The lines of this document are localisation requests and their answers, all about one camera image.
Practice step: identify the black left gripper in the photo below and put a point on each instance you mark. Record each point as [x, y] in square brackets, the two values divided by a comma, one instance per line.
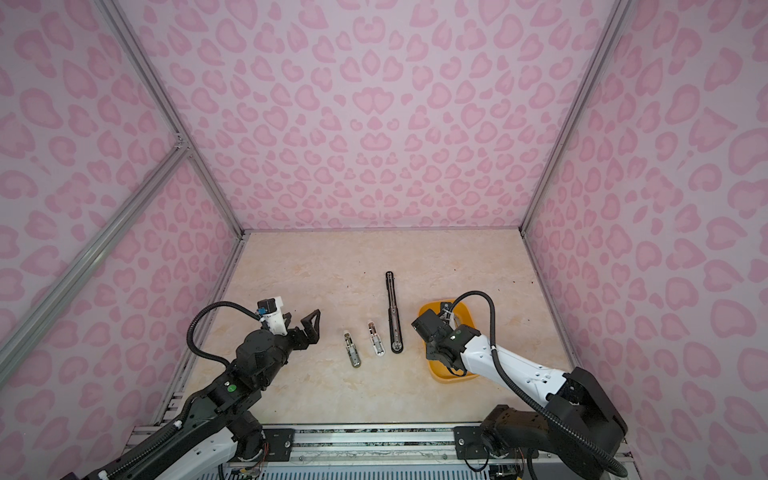
[312, 334]

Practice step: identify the yellow plastic tray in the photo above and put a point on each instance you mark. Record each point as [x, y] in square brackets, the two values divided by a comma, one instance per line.
[443, 357]

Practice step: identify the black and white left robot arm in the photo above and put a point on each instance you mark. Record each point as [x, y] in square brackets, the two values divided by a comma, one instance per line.
[214, 424]

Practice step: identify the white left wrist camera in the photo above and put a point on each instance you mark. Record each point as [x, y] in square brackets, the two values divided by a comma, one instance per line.
[271, 315]

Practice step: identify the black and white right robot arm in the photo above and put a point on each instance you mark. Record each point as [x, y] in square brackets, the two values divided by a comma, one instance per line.
[570, 415]

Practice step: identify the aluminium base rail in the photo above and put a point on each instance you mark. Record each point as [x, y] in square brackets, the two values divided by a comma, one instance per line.
[365, 451]

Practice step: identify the aluminium frame bar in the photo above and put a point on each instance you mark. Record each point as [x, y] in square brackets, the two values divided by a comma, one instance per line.
[39, 319]

